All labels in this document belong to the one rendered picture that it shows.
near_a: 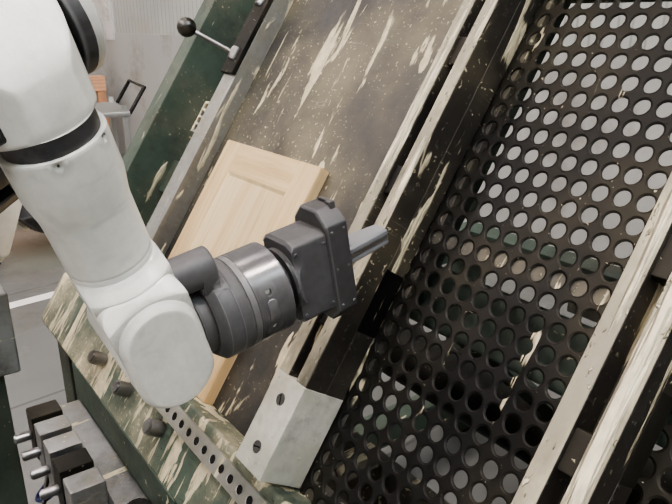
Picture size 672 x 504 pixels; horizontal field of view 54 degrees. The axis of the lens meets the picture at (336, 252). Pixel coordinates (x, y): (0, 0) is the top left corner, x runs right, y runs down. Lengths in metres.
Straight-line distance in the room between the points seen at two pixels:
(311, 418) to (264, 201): 0.42
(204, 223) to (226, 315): 0.69
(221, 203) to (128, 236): 0.74
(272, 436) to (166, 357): 0.34
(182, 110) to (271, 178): 0.50
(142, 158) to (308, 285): 0.98
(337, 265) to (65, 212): 0.27
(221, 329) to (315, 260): 0.11
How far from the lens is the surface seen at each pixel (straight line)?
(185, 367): 0.55
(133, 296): 0.50
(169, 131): 1.57
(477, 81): 0.88
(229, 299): 0.57
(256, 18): 1.39
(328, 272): 0.63
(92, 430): 1.33
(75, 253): 0.49
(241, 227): 1.14
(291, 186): 1.08
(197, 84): 1.59
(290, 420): 0.83
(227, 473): 0.92
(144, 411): 1.14
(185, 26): 1.38
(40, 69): 0.44
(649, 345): 0.61
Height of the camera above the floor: 1.45
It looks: 19 degrees down
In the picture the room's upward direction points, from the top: straight up
